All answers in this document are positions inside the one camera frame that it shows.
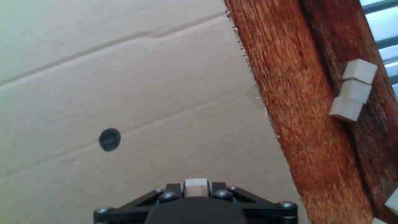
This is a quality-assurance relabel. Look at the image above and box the brown cardboard sheet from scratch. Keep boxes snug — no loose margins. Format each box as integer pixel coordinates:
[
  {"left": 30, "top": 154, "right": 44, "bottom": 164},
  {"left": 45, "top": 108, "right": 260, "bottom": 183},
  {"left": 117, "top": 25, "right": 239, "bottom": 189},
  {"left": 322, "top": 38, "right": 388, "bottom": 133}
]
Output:
[{"left": 0, "top": 0, "right": 312, "bottom": 224}]

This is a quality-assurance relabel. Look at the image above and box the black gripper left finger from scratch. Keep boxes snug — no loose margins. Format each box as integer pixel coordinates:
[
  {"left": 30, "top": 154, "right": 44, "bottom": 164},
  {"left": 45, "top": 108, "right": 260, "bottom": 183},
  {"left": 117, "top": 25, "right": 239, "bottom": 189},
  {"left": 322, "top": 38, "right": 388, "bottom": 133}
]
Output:
[{"left": 93, "top": 182, "right": 186, "bottom": 224}]

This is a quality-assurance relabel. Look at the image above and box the red-brown wooden board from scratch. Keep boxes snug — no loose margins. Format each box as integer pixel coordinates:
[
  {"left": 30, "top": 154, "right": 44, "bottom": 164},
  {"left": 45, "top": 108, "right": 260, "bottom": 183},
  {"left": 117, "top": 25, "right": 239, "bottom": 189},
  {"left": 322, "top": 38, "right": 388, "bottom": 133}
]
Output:
[{"left": 223, "top": 0, "right": 398, "bottom": 224}]

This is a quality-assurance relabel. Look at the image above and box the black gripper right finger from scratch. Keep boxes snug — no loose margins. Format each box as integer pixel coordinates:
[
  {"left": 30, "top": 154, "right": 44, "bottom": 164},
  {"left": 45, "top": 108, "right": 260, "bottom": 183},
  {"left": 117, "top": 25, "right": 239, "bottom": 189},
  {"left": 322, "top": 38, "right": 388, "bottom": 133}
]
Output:
[{"left": 206, "top": 181, "right": 299, "bottom": 224}]

